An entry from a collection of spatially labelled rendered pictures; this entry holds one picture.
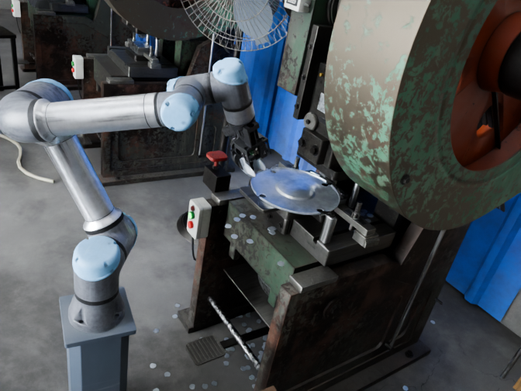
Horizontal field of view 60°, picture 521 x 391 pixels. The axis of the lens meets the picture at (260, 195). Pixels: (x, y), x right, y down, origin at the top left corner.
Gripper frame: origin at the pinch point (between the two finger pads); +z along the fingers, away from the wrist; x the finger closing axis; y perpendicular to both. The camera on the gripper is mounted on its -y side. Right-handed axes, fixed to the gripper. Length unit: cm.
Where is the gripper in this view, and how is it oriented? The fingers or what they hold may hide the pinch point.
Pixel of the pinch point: (251, 172)
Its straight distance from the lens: 129.9
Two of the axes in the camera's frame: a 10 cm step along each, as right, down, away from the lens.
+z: 1.8, 7.1, 6.8
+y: 5.9, 4.8, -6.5
